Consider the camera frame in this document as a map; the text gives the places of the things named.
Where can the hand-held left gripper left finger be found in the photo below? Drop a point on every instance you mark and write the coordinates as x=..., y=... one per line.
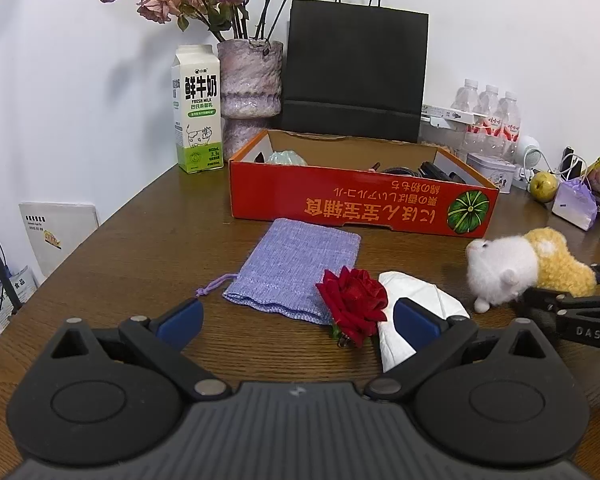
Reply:
x=182, y=321

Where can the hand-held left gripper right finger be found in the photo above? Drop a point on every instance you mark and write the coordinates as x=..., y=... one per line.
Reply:
x=415, y=324

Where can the white yellow plush toy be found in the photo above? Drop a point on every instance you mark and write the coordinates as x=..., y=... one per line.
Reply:
x=510, y=265

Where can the red cardboard box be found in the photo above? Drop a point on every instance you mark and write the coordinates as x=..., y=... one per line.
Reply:
x=330, y=200

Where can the white folded tissue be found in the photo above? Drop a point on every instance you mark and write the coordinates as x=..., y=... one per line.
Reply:
x=415, y=285

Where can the red rose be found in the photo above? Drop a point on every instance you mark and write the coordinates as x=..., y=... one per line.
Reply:
x=352, y=300

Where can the purple tissue packet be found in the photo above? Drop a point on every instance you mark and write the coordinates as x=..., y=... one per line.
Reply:
x=572, y=205

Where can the green apple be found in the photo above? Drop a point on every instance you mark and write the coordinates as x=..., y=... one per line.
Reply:
x=544, y=187

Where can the black charging dock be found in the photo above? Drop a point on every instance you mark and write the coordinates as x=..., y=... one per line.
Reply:
x=570, y=157

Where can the lavender tin box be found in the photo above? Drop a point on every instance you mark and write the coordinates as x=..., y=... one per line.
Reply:
x=490, y=172

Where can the small white fan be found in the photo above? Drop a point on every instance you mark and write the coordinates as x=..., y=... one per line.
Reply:
x=530, y=152

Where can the black gadget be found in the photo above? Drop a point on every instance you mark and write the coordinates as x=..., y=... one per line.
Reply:
x=442, y=172

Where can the white sign card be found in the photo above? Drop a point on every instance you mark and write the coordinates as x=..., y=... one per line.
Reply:
x=55, y=230

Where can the blue printed carton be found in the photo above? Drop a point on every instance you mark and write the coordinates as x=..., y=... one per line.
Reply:
x=10, y=295

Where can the clear water bottle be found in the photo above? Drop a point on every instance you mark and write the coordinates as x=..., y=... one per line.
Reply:
x=465, y=100
x=487, y=105
x=509, y=120

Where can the flat white carton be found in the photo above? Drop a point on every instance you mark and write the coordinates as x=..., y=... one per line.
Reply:
x=445, y=115

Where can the white green milk carton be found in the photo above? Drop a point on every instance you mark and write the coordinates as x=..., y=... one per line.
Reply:
x=197, y=110

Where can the mottled pink vase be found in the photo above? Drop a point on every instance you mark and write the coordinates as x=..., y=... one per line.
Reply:
x=250, y=80

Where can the black paper bag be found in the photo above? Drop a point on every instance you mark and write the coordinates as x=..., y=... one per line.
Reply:
x=355, y=60

